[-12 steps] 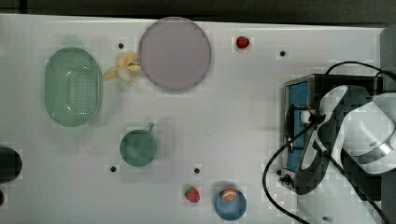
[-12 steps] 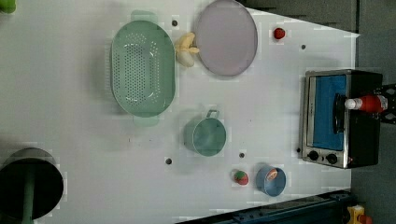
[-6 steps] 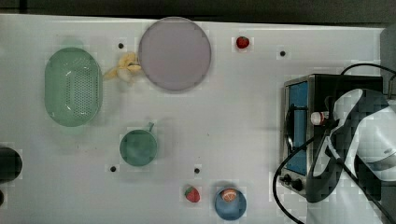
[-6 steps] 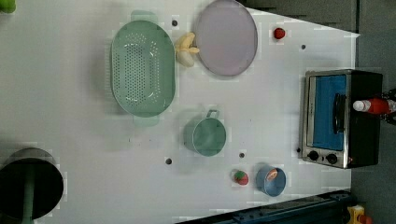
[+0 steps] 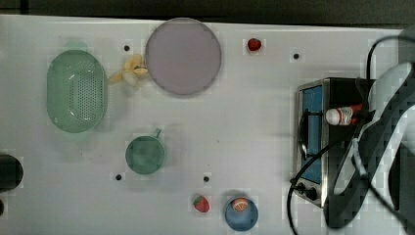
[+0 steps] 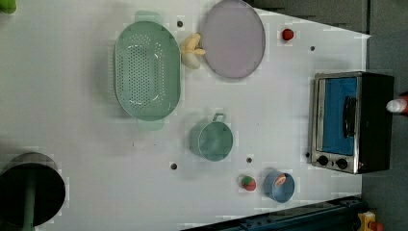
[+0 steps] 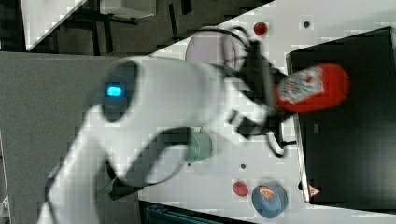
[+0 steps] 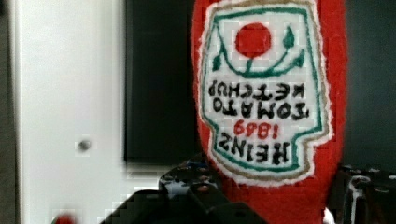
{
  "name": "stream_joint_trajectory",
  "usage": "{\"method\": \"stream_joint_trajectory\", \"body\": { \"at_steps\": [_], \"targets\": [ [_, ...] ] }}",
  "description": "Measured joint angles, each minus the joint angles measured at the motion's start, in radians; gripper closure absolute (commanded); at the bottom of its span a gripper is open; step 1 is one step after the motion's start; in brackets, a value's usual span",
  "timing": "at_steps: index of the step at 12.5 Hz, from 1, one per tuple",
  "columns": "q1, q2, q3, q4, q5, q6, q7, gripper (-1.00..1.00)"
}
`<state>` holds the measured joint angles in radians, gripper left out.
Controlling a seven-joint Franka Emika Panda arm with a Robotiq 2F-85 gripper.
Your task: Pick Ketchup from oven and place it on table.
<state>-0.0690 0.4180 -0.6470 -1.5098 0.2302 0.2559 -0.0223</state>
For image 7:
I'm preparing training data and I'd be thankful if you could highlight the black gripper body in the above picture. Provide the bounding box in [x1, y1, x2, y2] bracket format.
[233, 41, 287, 140]

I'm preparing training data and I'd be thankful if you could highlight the red ketchup bottle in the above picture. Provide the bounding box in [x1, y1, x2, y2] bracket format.
[276, 63, 350, 113]

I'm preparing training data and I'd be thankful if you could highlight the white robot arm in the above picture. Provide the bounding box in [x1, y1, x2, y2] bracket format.
[36, 41, 285, 224]

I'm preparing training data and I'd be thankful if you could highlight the black toaster oven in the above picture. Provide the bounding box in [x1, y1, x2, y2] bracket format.
[287, 27, 396, 214]

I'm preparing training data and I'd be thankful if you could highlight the lilac oval plate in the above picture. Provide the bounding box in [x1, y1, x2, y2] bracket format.
[184, 26, 246, 71]

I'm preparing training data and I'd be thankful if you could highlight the green metal mug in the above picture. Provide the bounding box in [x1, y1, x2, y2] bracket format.
[185, 127, 212, 163]

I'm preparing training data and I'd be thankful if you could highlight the red strawberry toy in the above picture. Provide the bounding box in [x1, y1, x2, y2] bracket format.
[233, 181, 248, 197]

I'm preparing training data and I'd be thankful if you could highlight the orange slice toy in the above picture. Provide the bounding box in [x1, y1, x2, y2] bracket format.
[260, 186, 276, 200]

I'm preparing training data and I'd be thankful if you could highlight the blue bowl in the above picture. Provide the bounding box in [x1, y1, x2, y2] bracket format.
[251, 181, 289, 218]

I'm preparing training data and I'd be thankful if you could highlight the blue crate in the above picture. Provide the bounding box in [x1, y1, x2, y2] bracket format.
[145, 207, 234, 224]

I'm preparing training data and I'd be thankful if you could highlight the green spatula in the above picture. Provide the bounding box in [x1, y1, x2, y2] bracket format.
[95, 178, 117, 201]

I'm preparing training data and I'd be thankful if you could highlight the white side table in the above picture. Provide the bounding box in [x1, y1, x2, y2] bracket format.
[20, 0, 88, 51]

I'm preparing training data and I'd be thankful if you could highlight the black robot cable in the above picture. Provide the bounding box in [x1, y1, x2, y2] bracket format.
[192, 25, 286, 158]

